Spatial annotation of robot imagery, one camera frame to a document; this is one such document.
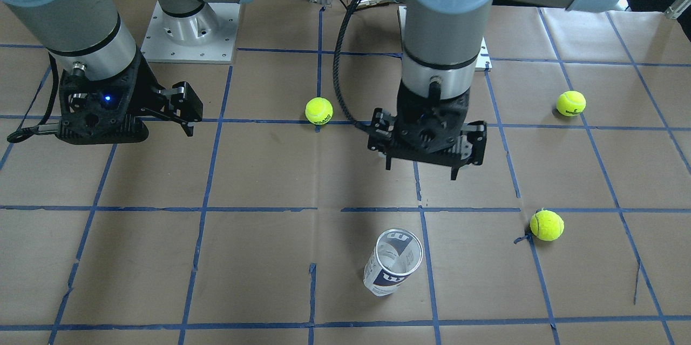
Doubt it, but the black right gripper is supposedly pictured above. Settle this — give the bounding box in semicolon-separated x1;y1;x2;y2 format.
55;53;204;144

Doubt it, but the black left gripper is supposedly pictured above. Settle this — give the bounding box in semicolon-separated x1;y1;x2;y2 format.
367;86;487;181

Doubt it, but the white tennis ball can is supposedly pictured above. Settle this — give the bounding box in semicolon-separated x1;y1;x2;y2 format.
363;228;424;297

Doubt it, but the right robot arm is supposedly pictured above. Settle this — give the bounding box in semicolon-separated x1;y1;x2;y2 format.
2;0;252;145

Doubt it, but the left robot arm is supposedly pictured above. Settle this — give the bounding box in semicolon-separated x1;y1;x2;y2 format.
366;0;619;179

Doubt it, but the centre tennis ball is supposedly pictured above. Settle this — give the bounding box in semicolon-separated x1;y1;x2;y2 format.
304;97;334;126

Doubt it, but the front tennis ball on tape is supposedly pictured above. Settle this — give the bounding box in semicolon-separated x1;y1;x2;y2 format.
529;209;565;241

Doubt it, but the tennis ball near base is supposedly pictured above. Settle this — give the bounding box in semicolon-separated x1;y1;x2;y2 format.
555;91;587;117

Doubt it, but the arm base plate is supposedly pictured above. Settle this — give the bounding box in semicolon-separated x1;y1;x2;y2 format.
140;3;242;64
397;5;493;72

